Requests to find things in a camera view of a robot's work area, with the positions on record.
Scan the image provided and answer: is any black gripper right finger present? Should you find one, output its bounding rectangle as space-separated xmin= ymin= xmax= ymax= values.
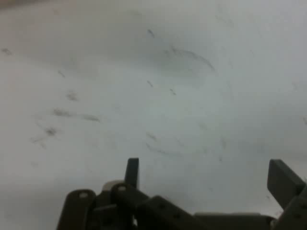
xmin=267 ymin=159 xmax=307 ymax=230

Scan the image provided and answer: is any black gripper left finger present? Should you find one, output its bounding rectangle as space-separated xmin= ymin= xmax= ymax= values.
xmin=56 ymin=157 xmax=195 ymax=230

